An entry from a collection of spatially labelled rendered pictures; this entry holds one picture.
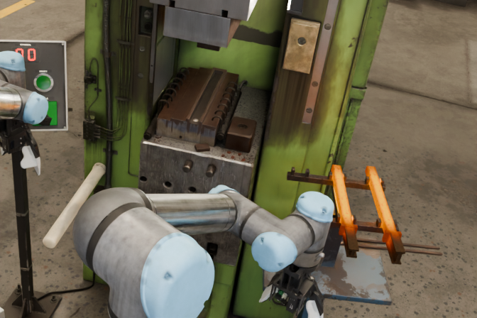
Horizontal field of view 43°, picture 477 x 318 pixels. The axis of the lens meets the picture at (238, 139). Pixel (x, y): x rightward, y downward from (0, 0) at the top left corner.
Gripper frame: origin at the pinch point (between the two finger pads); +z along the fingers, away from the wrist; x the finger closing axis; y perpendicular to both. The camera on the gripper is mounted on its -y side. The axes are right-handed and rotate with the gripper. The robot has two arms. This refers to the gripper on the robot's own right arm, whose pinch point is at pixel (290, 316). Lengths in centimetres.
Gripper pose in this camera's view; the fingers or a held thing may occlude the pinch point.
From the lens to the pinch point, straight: 147.7
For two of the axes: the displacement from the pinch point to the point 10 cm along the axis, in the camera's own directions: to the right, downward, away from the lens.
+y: -5.3, 3.8, -7.6
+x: 8.4, 3.8, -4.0
